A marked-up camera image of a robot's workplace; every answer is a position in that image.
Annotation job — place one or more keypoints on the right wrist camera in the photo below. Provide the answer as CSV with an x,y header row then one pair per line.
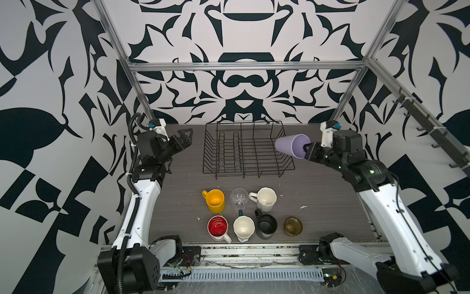
x,y
328,128

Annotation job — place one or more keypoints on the black wire dish rack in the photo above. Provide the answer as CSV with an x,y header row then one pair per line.
x,y
244,149

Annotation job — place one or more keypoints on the clear glass cup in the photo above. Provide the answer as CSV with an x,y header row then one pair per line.
x,y
239,199

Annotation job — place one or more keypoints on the yellow mug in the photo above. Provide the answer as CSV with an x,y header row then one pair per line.
x,y
215,200

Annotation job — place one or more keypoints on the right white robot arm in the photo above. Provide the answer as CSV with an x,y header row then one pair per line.
x,y
413,267

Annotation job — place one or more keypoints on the olive green glass cup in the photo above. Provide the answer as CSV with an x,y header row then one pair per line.
x,y
292,226

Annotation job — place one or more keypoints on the small green circuit board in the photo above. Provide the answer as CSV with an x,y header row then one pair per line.
x,y
333,277

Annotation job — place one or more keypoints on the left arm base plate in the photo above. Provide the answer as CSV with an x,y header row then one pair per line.
x,y
187,256

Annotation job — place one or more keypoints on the white slotted cable duct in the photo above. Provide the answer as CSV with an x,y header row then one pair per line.
x,y
248,275

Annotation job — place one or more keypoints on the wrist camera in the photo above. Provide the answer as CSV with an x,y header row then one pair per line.
x,y
328,128
159,126

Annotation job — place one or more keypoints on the cream mug green handle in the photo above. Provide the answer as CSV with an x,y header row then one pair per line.
x,y
244,227

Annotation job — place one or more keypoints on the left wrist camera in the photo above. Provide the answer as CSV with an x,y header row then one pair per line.
x,y
159,126

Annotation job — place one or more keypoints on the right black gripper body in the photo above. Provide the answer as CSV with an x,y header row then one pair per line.
x,y
326,155

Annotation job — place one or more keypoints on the lavender plastic cup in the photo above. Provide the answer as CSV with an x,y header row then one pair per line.
x,y
293,145

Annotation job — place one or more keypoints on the wall hook rail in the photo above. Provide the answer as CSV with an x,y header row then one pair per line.
x,y
429,125

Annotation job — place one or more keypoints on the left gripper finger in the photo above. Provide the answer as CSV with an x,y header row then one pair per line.
x,y
176,146
184,137

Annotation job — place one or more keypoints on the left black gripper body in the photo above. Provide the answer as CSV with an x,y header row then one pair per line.
x,y
168,151

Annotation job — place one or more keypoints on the red and white mug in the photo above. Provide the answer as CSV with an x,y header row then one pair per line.
x,y
218,229

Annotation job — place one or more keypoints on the black mug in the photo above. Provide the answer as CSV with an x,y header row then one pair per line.
x,y
266,225

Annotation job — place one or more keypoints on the aluminium frame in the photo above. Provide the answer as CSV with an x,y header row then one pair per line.
x,y
368,64

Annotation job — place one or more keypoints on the white ceramic mug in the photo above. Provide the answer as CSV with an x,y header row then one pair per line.
x,y
265,198

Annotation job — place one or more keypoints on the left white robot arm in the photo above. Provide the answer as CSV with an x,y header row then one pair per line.
x,y
133,264

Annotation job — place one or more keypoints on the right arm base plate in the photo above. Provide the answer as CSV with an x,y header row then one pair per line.
x,y
313,254

